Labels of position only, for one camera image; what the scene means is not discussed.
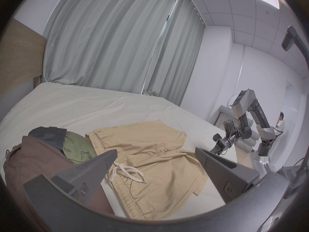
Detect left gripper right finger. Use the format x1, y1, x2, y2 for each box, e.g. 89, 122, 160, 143
194, 147, 261, 204

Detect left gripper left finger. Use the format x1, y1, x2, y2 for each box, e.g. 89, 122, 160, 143
50, 149, 118, 204

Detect beige shorts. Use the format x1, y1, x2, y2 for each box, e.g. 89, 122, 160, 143
85, 120, 209, 221

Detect bed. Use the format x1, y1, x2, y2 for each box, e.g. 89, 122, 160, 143
0, 18, 254, 227

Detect green garment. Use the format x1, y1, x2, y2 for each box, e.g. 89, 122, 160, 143
62, 131, 97, 165

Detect brown garment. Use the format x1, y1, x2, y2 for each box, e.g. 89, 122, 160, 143
3, 135, 115, 217

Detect black garment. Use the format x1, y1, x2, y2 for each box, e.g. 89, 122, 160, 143
28, 127, 67, 155

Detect person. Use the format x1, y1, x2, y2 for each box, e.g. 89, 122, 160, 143
275, 112, 286, 136

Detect grey-green curtain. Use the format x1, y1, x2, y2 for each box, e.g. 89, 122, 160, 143
144, 0, 206, 107
42, 0, 184, 96

